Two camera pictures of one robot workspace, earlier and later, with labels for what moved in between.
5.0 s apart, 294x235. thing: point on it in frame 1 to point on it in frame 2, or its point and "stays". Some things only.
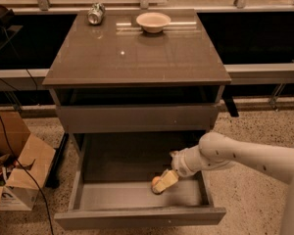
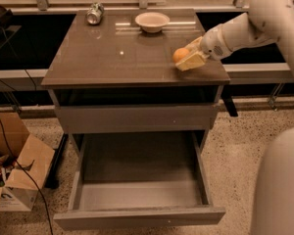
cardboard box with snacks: (20, 163) stays
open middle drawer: (111, 175) stays
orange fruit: (155, 180) to (179, 54)
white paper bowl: (153, 22) stays
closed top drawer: (140, 117) stays
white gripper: (180, 164) to (213, 45)
